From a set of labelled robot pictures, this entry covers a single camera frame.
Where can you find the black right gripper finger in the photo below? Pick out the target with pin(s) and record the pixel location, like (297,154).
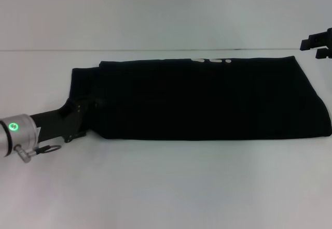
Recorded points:
(324,53)
(319,40)

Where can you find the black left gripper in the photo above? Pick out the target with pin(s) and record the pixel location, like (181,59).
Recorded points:
(70,120)

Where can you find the black shirt with white print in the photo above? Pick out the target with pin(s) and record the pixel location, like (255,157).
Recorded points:
(207,97)

